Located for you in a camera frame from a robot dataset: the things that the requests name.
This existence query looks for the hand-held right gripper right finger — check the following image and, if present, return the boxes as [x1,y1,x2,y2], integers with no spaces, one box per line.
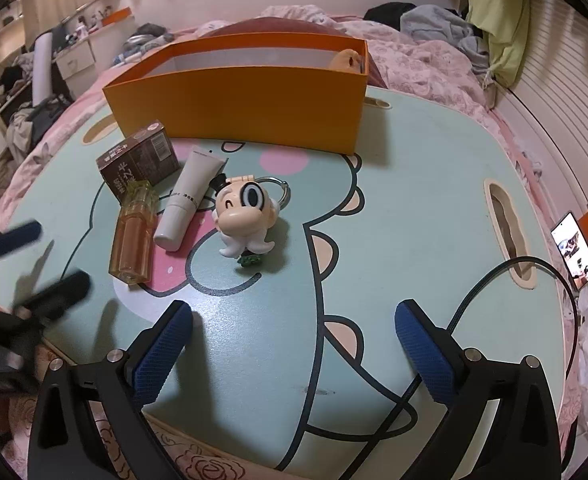
[394,299,561,480]

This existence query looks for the white cosmetic tube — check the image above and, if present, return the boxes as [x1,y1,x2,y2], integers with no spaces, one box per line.
[154,145,229,252]

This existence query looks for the black cable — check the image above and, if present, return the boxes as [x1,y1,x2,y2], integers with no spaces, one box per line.
[364,255,581,471]

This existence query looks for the cartoon figure keychain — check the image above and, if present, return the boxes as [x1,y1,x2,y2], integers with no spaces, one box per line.
[211,174,292,272]

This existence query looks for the pink perfume bottle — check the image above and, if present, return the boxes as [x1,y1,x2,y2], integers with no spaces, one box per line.
[108,179,159,286]

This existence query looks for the grey clothing pile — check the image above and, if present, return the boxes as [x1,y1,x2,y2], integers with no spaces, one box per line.
[400,4,490,76]

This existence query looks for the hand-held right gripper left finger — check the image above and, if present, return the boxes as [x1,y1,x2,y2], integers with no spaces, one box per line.
[28,300,195,480]

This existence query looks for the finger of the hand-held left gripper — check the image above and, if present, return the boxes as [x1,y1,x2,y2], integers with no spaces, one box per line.
[12,270,92,322]
[0,219,43,281]

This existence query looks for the white drawer cabinet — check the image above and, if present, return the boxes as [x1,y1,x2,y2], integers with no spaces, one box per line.
[54,20,139,101]

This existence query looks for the tan plush toy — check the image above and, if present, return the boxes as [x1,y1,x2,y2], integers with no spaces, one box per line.
[330,48,362,73]

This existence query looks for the orange cardboard box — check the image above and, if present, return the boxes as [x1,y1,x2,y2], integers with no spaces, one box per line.
[102,31,369,156]

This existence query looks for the smartphone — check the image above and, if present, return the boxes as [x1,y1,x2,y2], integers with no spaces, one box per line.
[550,211,588,291]

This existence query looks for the black clothing pile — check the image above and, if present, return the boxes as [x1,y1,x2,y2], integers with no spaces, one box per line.
[363,2,425,26]

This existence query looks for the green cartoon lap table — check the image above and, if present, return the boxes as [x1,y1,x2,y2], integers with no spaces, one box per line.
[0,5,588,480]

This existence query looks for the brown card box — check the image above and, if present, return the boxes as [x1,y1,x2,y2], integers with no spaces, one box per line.
[96,120,179,206]

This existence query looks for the white rolled mat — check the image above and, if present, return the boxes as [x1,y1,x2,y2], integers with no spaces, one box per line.
[32,34,54,106]

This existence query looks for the light green cloth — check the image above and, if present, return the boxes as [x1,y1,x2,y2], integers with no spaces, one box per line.
[464,0,531,91]

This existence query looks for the small orange shelf box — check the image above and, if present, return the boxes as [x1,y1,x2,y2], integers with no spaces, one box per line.
[102,7,134,26]

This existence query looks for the grey striped clothes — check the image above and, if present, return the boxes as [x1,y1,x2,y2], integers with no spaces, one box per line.
[111,22,175,66]

